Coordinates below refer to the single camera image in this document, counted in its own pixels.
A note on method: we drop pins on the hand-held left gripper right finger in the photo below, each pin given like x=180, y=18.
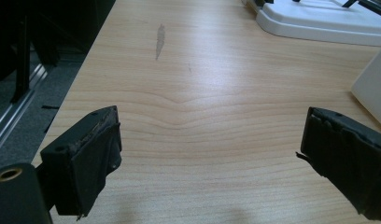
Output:
x=350, y=155

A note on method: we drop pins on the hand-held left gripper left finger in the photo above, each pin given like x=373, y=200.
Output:
x=82, y=161

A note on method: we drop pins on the white box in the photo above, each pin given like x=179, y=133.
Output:
x=373, y=90

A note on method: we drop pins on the black stand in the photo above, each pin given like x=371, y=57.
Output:
x=22, y=59

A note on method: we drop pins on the white plastic tray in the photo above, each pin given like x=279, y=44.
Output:
x=322, y=21

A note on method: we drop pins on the black object on tray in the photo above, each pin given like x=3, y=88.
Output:
x=367, y=4

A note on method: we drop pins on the metal floor rail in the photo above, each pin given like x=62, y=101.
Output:
x=14, y=105

